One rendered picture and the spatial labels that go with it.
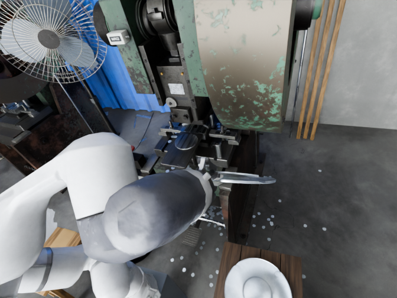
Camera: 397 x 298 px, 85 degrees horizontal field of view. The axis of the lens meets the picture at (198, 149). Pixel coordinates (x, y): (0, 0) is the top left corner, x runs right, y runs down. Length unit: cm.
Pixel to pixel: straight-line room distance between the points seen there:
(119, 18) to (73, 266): 83
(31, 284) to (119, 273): 22
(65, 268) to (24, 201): 37
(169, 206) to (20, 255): 30
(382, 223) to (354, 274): 42
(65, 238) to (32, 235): 122
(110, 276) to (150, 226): 58
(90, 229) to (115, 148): 11
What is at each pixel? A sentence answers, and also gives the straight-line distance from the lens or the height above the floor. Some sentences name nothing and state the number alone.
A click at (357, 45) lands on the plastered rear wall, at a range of 217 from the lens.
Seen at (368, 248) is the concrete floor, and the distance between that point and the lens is 179.
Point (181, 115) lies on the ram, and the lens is 105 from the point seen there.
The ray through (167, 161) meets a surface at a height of 78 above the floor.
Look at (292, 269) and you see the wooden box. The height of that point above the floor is 35.
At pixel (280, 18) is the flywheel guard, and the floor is 140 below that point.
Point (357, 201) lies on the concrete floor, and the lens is 195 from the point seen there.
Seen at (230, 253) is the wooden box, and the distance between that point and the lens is 124.
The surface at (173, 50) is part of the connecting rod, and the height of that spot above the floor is 122.
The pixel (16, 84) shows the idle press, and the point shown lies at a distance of 204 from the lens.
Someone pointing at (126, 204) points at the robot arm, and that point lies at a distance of 24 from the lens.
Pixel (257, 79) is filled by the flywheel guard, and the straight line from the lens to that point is 50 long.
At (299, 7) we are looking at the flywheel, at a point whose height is 133.
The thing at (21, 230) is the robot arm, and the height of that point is 123.
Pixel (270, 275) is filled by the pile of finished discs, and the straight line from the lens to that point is 120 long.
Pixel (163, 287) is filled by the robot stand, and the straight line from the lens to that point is 117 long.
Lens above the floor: 151
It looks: 43 degrees down
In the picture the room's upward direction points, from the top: 14 degrees counter-clockwise
